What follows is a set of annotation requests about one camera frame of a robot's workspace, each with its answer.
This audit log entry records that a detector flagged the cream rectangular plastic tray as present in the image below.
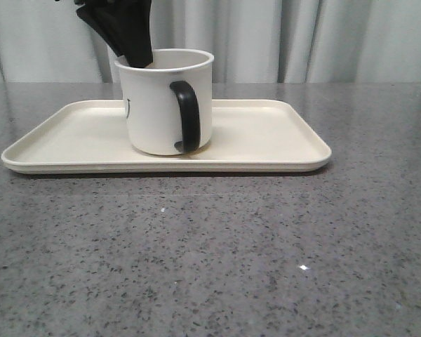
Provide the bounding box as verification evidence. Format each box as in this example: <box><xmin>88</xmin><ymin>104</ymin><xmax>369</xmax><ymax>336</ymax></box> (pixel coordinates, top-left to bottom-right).
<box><xmin>1</xmin><ymin>100</ymin><xmax>331</xmax><ymax>174</ymax></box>

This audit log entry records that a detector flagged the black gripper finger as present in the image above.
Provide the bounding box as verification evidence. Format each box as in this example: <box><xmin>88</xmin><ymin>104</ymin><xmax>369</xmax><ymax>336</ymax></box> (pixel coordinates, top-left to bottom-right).
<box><xmin>75</xmin><ymin>0</ymin><xmax>123</xmax><ymax>56</ymax></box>
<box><xmin>99</xmin><ymin>0</ymin><xmax>153</xmax><ymax>67</ymax></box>

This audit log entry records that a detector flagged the grey pleated curtain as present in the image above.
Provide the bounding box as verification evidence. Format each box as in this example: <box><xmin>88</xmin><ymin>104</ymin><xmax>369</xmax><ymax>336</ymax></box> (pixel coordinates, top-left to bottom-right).
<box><xmin>0</xmin><ymin>1</ymin><xmax>421</xmax><ymax>83</ymax></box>

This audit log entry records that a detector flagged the white smiley mug black handle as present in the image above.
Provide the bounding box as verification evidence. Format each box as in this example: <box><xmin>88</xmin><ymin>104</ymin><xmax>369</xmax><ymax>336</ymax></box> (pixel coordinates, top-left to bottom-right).
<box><xmin>115</xmin><ymin>48</ymin><xmax>214</xmax><ymax>155</ymax></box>

